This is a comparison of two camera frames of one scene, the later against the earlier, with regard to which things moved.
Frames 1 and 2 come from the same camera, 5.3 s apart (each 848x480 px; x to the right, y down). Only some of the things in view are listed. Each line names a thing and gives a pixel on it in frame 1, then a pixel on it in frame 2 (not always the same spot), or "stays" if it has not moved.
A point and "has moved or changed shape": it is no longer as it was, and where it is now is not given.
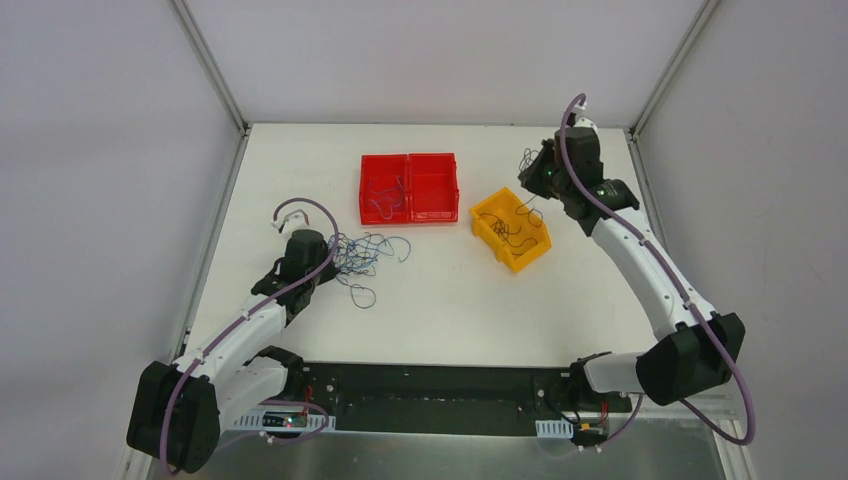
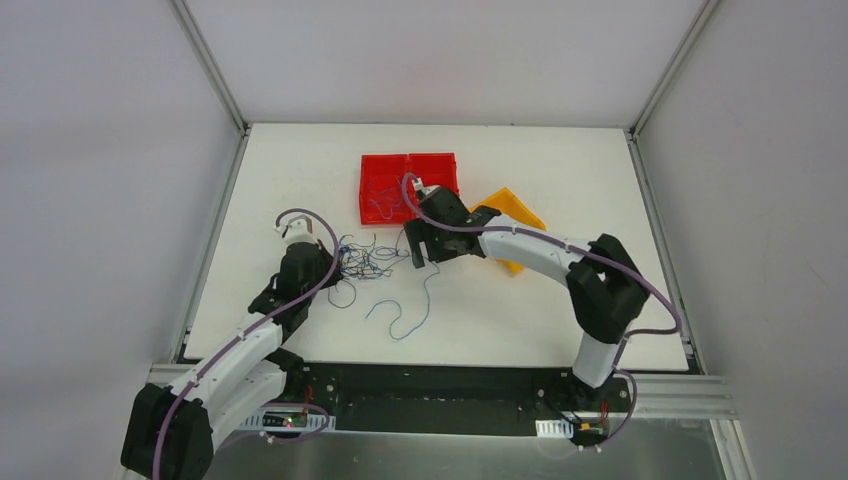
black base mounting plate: [446, 396] stays
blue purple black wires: [358, 256] has moved or changed shape
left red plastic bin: [384, 189] stays
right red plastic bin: [432, 188] stays
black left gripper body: [321, 273] stays
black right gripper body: [539, 175] -> [428, 237]
